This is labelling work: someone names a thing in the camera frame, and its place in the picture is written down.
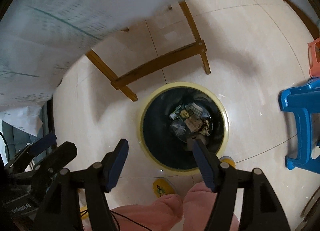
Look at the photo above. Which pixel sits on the blue plastic stool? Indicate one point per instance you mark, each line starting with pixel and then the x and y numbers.
pixel 300 111

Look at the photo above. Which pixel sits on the black bin with yellow rim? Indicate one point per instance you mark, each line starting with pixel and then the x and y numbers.
pixel 155 146

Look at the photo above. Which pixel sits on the yellow slipper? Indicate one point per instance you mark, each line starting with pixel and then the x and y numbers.
pixel 162 188
pixel 227 163

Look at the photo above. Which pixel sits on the black gold snack wrapper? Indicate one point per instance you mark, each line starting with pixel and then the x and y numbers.
pixel 206 127

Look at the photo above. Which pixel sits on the yellow-green packet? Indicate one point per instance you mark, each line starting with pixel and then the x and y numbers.
pixel 180 114

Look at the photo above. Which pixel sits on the clear plastic wrapper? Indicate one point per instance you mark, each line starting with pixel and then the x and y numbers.
pixel 178 128

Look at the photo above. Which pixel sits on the person's left leg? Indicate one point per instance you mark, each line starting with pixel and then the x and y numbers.
pixel 155 213

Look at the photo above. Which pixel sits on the pink plastic stool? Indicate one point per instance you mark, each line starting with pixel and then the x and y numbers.
pixel 315 56

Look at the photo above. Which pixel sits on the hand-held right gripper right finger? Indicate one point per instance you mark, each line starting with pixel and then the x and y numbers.
pixel 203 166

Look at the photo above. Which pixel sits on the grey checked paper cup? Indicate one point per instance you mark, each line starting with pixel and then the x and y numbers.
pixel 196 109

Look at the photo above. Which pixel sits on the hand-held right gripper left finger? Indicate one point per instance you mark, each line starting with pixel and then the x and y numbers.
pixel 115 168

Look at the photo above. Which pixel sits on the dark teal sofa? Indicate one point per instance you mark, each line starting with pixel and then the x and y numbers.
pixel 17 137

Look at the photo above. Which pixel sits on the table with tree-print cloth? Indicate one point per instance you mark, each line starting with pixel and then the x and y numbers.
pixel 62 33

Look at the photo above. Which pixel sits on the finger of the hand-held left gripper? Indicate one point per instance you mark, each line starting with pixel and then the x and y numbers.
pixel 43 144
pixel 66 151

